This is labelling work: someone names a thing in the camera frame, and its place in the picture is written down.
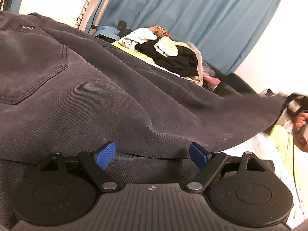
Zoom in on black pants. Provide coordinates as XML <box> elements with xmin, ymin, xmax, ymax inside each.
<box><xmin>1</xmin><ymin>12</ymin><xmax>284</xmax><ymax>229</ymax></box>

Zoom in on pile of clothes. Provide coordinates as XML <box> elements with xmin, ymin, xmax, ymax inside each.
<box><xmin>94</xmin><ymin>20</ymin><xmax>221</xmax><ymax>91</ymax></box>

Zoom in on person right hand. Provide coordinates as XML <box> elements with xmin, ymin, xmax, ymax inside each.
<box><xmin>293</xmin><ymin>113</ymin><xmax>308</xmax><ymax>153</ymax></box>

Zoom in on pastel bed sheet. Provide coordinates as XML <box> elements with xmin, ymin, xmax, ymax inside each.
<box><xmin>225</xmin><ymin>122</ymin><xmax>307</xmax><ymax>228</ymax></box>

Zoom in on black armchair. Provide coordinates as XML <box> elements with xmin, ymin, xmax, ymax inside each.
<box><xmin>208</xmin><ymin>64</ymin><xmax>258</xmax><ymax>96</ymax></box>

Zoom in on clear plastic bag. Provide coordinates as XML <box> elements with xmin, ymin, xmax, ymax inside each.
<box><xmin>202</xmin><ymin>60</ymin><xmax>216</xmax><ymax>77</ymax></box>

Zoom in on large blue curtain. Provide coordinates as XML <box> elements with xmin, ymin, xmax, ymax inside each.
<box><xmin>85</xmin><ymin>0</ymin><xmax>281</xmax><ymax>74</ymax></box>

